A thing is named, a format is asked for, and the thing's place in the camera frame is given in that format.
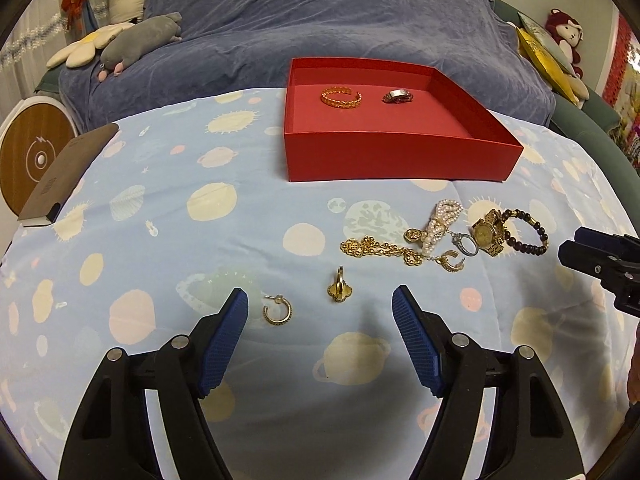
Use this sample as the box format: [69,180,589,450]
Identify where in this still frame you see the blue-grey velvet blanket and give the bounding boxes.
[58,0,557,133]

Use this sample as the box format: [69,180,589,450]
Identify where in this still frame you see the green sofa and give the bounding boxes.
[492,0,640,173]

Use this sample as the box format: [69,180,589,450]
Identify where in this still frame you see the red cardboard box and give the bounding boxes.
[283,57,524,183]

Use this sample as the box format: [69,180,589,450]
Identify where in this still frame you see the brown notebook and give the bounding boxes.
[17,124,121,226]

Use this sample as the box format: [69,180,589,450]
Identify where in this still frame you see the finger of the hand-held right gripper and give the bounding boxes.
[574,226,640,261]
[558,240,640,317]

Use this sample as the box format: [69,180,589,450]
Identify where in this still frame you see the gold chain-link bangle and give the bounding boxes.
[320,87,363,108]

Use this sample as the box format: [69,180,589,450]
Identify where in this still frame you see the gold hoop earring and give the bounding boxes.
[434,251,466,274]
[263,293,294,326]

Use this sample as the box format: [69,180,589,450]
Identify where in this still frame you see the person's right forearm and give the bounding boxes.
[626,317,640,407]

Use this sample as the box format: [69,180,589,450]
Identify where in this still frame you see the red bow decoration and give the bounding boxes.
[61,0,92,31]

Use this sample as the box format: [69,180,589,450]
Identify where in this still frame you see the white curtain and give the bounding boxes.
[0,0,108,91]

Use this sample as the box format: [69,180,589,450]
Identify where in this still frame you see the dark bead bracelet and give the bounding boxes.
[501,208,550,256]

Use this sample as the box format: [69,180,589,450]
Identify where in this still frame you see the yellow cushion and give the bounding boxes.
[515,27,581,106]

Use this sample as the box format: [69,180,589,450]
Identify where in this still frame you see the gold wristwatch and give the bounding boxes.
[471,208,507,259]

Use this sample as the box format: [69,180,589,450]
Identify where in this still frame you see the white round wooden-faced appliance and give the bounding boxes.
[0,91,77,217]

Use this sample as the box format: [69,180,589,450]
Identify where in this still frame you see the red monkey plush toy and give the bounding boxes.
[545,8,586,79]

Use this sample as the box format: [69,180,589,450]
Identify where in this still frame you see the gold clover ring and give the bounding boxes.
[327,266,351,304]

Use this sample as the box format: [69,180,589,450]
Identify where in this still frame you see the gold chain necklace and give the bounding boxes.
[341,235,427,267]

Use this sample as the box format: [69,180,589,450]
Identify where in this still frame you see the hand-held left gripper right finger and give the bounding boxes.
[391,285,586,480]

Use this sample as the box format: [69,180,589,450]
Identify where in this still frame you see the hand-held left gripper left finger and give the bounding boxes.
[59,287,249,480]

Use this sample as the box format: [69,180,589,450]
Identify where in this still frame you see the pearl bracelet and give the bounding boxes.
[404,200,464,257]

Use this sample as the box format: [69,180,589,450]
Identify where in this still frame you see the flower-shaped cushion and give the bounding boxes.
[46,22,136,69]

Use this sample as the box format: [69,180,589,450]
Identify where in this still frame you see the red wall decoration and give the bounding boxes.
[602,12,640,111]

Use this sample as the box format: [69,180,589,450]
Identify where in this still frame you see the grey plush toy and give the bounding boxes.
[96,12,184,81]

